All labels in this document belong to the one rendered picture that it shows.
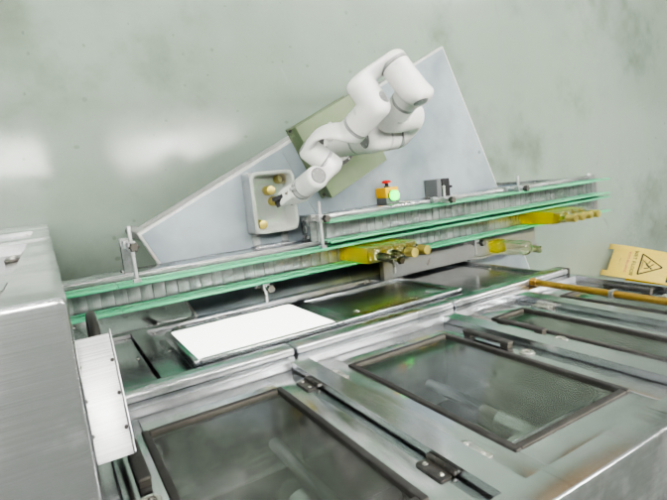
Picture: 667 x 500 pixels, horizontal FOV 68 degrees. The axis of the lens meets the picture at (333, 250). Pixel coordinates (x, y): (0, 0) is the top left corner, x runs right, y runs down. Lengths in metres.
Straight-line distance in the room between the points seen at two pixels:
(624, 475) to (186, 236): 1.44
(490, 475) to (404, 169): 1.66
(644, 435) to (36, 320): 0.83
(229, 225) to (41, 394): 1.51
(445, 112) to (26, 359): 2.22
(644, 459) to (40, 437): 0.79
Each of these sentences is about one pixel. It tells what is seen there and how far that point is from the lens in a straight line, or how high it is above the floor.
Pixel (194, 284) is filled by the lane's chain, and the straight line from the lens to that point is 1.69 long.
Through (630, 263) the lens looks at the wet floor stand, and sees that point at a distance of 4.87.
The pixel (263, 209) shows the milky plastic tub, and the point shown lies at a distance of 1.87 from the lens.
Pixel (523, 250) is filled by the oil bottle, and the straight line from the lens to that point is 2.30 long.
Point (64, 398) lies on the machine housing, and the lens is 0.39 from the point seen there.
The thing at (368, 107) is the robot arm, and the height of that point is 1.35.
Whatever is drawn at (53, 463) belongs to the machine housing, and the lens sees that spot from 0.41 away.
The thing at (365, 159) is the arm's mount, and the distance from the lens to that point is 2.02.
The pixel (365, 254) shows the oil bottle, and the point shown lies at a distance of 1.75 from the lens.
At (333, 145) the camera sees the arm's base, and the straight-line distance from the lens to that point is 1.88.
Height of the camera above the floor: 2.50
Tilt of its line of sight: 59 degrees down
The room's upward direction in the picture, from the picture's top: 98 degrees clockwise
